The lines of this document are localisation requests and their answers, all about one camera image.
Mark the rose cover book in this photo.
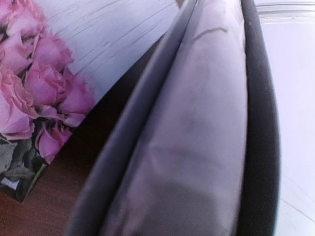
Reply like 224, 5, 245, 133
0, 0, 179, 202

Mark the grey striped book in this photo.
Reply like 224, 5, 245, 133
64, 0, 280, 236

